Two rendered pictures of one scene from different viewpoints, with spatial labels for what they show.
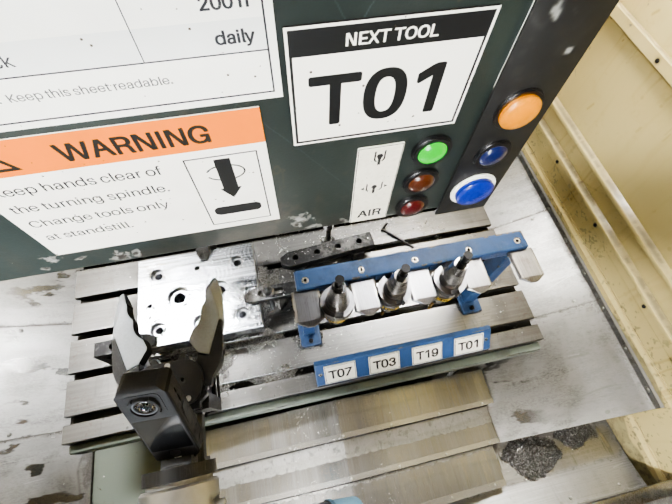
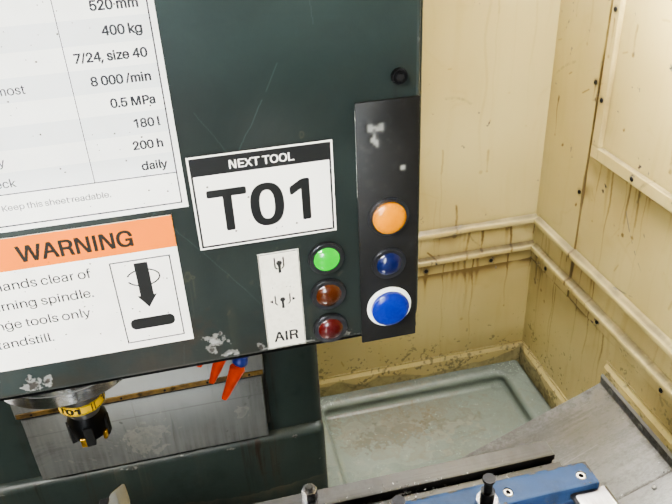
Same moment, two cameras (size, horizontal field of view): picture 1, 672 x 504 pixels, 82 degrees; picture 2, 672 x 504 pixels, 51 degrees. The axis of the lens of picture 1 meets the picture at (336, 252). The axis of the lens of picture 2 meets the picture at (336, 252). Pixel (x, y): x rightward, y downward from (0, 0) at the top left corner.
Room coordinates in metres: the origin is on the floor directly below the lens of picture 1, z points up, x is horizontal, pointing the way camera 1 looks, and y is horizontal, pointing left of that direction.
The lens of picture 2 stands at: (-0.26, -0.09, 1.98)
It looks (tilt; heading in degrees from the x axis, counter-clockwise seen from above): 31 degrees down; 4
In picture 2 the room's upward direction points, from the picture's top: 3 degrees counter-clockwise
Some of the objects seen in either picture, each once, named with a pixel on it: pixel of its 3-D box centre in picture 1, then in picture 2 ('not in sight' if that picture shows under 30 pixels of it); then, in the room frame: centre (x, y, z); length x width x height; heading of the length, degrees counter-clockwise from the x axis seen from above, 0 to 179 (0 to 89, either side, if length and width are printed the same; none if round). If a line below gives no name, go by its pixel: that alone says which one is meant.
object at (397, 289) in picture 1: (398, 282); not in sight; (0.27, -0.11, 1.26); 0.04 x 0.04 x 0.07
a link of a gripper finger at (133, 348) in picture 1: (135, 335); not in sight; (0.11, 0.23, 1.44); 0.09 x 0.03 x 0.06; 40
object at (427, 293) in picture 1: (421, 286); not in sight; (0.29, -0.17, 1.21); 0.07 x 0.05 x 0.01; 15
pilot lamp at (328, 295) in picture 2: (421, 182); (328, 294); (0.18, -0.06, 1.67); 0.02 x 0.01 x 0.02; 105
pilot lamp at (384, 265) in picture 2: (492, 155); (389, 263); (0.19, -0.10, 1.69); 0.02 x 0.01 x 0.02; 105
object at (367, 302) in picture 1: (365, 297); not in sight; (0.26, -0.06, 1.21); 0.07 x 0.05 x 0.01; 15
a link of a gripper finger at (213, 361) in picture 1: (201, 356); not in sight; (0.08, 0.14, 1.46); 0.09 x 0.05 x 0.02; 171
